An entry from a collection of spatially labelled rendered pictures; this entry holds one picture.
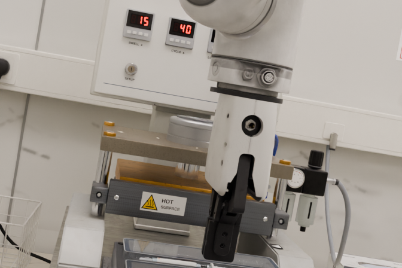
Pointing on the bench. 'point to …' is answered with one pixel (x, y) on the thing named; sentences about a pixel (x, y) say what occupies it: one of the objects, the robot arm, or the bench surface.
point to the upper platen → (164, 175)
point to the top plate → (176, 143)
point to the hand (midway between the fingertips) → (220, 240)
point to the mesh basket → (22, 235)
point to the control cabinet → (154, 57)
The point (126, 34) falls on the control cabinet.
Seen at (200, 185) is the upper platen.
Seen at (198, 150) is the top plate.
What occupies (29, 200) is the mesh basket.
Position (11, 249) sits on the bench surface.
